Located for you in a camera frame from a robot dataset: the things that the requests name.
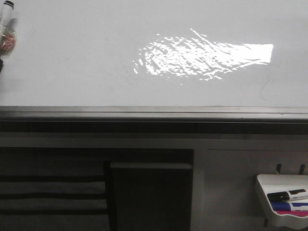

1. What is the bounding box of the orange taped gripper finger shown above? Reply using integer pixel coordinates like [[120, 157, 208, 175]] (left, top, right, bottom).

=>
[[0, 25, 16, 53]]

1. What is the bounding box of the white whiteboard marker black cap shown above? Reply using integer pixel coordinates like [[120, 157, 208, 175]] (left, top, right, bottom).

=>
[[0, 0, 14, 37]]

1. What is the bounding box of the grey black striped shelf panel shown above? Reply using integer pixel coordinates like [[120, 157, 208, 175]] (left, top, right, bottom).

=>
[[0, 173, 117, 231]]

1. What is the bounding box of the dark cabinet box white top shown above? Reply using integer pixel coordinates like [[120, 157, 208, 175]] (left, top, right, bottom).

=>
[[111, 163, 193, 231]]

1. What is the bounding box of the black tray hook left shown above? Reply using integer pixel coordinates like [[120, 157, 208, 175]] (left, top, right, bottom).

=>
[[276, 164, 282, 174]]

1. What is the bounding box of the black tray hook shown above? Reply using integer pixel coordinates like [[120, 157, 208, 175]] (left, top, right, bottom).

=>
[[276, 164, 282, 174], [298, 164, 305, 175]]

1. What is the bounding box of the blue marker in tray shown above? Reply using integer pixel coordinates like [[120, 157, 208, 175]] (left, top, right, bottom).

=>
[[270, 202, 308, 212]]

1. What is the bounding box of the black tray hook right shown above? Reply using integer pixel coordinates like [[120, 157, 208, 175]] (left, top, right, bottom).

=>
[[298, 164, 305, 175]]

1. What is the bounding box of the black marker in tray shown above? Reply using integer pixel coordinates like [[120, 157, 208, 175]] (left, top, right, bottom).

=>
[[267, 189, 308, 202]]

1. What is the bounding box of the pink marker in tray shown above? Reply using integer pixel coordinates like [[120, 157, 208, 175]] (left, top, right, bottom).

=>
[[275, 211, 308, 217]]

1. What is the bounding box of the white whiteboard with metal frame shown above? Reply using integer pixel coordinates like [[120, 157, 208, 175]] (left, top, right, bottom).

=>
[[0, 0, 308, 122]]

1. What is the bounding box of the white wall-mounted marker tray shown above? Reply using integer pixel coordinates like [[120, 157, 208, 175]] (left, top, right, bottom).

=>
[[256, 174, 308, 230]]

